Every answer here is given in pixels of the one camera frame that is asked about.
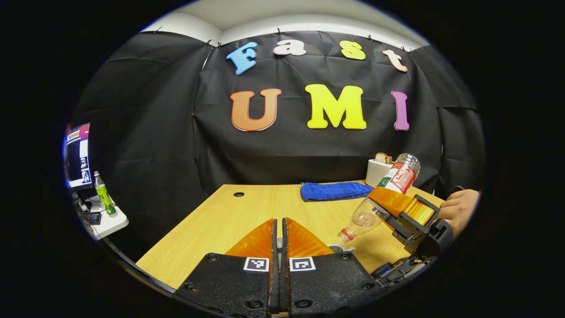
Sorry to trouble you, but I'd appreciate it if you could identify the computer monitor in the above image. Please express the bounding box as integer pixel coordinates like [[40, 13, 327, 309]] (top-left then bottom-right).
[[64, 124, 91, 190]]

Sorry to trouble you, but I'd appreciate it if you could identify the green drink bottle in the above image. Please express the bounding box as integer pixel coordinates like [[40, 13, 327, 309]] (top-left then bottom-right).
[[94, 171, 117, 217]]

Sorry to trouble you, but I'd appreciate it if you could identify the white side table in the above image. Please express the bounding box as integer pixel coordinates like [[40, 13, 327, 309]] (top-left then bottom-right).
[[79, 194, 130, 241]]

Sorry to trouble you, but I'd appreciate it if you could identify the clear plastic water bottle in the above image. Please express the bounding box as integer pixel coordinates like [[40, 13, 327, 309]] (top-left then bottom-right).
[[338, 153, 421, 244]]

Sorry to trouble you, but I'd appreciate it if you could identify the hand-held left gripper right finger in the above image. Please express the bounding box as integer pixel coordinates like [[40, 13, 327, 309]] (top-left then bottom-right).
[[281, 217, 382, 317]]

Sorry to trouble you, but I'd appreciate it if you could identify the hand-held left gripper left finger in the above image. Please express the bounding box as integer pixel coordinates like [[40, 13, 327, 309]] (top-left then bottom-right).
[[174, 218, 279, 317]]

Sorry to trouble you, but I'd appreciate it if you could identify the blue towel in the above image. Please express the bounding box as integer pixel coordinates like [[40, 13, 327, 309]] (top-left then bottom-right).
[[300, 182, 374, 202]]

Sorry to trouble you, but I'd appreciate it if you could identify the white toaster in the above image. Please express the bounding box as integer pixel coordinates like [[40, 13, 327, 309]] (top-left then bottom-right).
[[365, 159, 394, 189]]

